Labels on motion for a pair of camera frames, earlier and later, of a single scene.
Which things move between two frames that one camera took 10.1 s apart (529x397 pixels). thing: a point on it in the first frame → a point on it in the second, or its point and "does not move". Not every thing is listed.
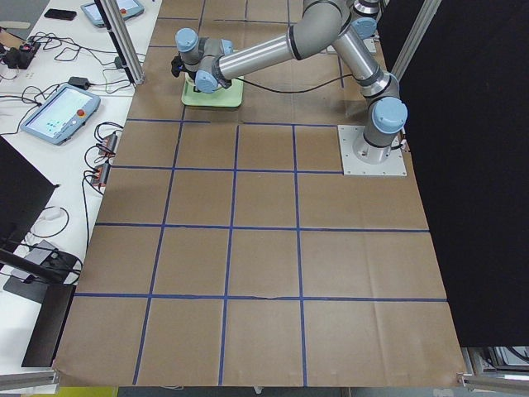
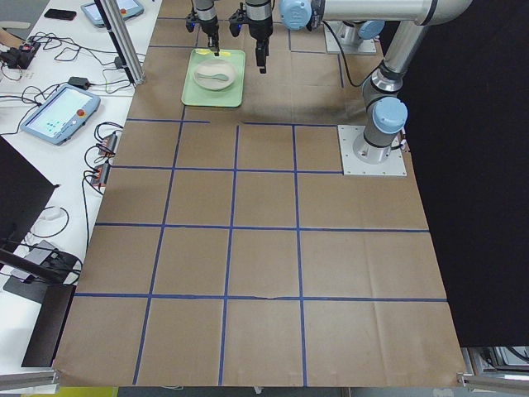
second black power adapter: (117, 60) does not move
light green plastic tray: (231, 97) does not move
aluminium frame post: (121, 40) does not move
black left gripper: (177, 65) → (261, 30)
